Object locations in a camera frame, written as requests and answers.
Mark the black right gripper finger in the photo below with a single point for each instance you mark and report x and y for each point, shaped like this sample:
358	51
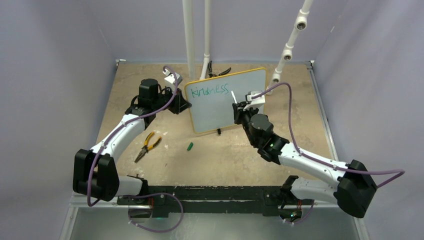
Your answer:
236	113
244	106

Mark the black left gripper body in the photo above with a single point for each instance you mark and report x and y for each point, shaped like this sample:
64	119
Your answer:
164	99

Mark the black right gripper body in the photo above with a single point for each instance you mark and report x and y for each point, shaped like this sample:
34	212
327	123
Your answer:
245	116

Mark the white green marker pen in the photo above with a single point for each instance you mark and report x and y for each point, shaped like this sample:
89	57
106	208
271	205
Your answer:
234	97

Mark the yellow framed whiteboard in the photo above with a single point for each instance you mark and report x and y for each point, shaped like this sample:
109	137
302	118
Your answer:
211	99

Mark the green marker cap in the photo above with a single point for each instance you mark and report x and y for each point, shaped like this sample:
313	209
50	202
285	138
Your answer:
190	146

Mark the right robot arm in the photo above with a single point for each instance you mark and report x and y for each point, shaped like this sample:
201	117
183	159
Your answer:
348	185

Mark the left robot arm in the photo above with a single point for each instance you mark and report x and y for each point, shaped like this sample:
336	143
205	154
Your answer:
95	173

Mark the thin white vertical pipe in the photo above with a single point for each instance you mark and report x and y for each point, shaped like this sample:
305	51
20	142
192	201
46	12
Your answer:
207	34

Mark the yellow black pliers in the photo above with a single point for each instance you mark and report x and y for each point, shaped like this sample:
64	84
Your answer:
147	147

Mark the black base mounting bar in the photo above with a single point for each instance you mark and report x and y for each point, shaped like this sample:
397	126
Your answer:
269	201

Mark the thick white vertical pipe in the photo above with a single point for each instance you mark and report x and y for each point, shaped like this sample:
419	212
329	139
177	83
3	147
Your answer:
188	21

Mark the white pipe with fittings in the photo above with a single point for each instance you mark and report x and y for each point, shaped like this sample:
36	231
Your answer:
300	24

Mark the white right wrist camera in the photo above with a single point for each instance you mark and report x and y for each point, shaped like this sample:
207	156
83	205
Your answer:
254	100

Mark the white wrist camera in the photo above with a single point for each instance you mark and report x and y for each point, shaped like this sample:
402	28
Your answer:
171	80
254	100

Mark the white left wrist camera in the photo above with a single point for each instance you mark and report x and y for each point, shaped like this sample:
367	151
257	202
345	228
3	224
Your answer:
171	80

